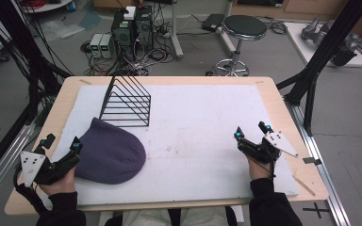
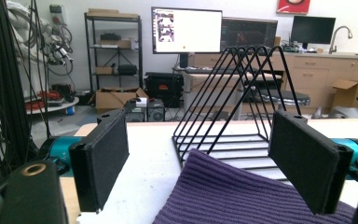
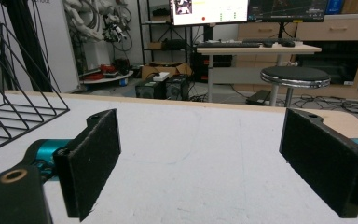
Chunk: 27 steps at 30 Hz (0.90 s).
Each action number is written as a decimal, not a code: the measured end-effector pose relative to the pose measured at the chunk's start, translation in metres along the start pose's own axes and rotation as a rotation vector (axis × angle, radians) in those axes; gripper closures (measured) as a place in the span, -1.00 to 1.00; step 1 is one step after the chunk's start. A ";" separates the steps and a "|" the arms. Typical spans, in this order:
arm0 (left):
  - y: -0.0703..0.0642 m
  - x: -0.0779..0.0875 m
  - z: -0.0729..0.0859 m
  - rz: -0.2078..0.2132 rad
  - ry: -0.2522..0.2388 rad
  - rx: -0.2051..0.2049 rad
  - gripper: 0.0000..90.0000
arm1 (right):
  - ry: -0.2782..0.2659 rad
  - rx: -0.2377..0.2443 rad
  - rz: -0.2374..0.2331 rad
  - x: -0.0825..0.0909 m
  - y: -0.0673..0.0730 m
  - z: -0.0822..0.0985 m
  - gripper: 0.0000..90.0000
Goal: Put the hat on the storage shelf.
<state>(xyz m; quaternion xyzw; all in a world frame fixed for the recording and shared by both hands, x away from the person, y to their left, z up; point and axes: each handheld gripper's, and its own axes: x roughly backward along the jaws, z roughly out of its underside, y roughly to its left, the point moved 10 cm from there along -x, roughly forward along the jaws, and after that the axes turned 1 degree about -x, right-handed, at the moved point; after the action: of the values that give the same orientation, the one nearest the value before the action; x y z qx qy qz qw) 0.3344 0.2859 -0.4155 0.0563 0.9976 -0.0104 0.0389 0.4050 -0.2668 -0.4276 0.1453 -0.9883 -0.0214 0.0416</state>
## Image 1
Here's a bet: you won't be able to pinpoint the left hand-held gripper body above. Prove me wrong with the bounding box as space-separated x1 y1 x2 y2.
20 147 80 188

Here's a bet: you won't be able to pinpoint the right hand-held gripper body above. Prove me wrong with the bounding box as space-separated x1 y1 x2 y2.
238 130 299 165

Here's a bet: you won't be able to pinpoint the purple knitted beanie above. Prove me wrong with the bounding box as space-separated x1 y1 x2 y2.
74 117 147 186

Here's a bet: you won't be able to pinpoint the person's right hand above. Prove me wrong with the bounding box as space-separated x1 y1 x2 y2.
247 156 276 182

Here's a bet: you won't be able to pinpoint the person's left hand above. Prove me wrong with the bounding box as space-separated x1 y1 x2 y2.
39 166 77 197

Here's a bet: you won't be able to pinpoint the black flat tag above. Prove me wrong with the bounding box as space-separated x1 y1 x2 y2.
302 156 323 167

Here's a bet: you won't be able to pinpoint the white foam mat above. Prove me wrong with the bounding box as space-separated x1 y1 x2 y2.
48 83 300 207

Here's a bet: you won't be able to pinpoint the thin wooden stick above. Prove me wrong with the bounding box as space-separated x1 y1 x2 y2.
293 175 317 198

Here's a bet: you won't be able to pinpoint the white floor platform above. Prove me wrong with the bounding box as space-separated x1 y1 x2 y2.
284 21 362 69

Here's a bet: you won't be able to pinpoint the grey power supply unit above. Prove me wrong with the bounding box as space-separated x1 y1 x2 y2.
100 33 114 60
89 33 104 59

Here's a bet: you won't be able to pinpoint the round black stool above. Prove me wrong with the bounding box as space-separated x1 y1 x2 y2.
213 14 269 77

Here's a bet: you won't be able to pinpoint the person's legs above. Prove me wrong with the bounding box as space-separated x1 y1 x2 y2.
105 205 239 226

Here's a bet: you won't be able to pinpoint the white desk leg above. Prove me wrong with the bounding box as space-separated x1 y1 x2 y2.
217 0 238 55
169 0 185 61

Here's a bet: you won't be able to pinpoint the black flat box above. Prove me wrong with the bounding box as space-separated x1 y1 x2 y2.
201 12 226 33

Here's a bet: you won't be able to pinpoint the clear plastic sheet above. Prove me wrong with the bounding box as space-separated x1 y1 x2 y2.
40 11 103 40

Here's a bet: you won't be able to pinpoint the black computer tower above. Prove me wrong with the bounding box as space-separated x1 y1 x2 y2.
110 8 137 61
134 5 155 54

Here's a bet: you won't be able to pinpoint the round white table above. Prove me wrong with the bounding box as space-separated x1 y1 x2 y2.
19 0 74 14

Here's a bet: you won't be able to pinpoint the white box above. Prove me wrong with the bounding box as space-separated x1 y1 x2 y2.
123 6 137 21

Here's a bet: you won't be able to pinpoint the right hand-held gripper cable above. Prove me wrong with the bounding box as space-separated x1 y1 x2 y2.
248 154 278 179

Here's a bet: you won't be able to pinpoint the aluminium rail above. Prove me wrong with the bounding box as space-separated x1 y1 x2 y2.
0 123 37 211
285 100 353 226

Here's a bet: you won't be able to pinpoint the black wire file rack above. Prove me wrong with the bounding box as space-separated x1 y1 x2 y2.
98 74 153 128

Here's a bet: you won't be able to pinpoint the black metal frame stand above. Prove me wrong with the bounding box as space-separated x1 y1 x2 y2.
275 0 362 137
0 0 74 186

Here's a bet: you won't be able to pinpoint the tangle of floor cables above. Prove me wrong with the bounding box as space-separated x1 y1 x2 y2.
80 18 177 77

